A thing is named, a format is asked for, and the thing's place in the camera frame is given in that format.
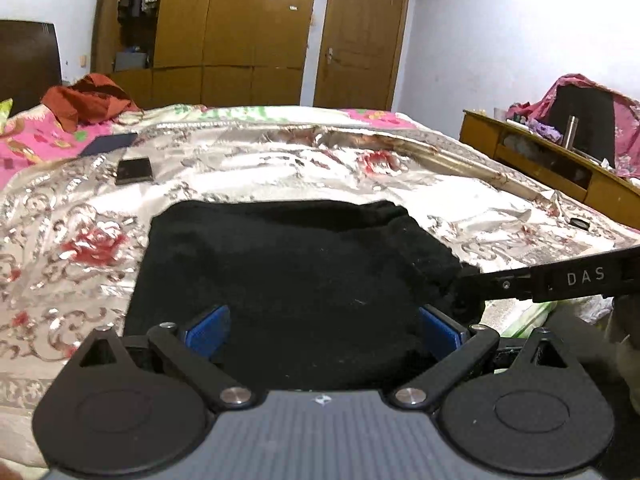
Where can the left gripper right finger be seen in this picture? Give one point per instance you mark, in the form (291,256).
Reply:
(458,351)

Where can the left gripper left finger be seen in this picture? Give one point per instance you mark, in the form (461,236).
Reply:
(186,351)

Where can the black pants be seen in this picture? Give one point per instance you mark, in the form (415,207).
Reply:
(322,295)

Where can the wooden side cabinet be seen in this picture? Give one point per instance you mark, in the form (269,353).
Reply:
(553,166)

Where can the metal cylinder bottle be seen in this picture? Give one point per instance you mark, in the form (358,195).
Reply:
(570,132)

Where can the pink cloth on cabinet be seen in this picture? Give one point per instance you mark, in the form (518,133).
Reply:
(608,121)

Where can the floral satin bedspread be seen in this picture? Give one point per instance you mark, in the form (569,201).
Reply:
(72,240)

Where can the black smartphone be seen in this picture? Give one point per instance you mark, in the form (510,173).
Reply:
(131,171)

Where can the dark blue booklet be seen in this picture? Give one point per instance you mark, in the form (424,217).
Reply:
(107,144)

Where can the pink floral blanket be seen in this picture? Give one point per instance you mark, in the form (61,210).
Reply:
(33,137)

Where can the rust orange garment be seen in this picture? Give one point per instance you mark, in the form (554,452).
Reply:
(93,99)

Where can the green patterned pillow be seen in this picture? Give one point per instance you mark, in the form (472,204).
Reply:
(5,110)

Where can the wooden wardrobe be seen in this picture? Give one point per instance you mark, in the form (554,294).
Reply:
(212,52)

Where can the wooden door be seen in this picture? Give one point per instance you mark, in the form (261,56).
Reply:
(359,55)

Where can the dark wooden headboard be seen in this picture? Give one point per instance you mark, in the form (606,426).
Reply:
(30,62)

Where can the hanging dark clothes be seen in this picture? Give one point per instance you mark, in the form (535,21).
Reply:
(138,22)

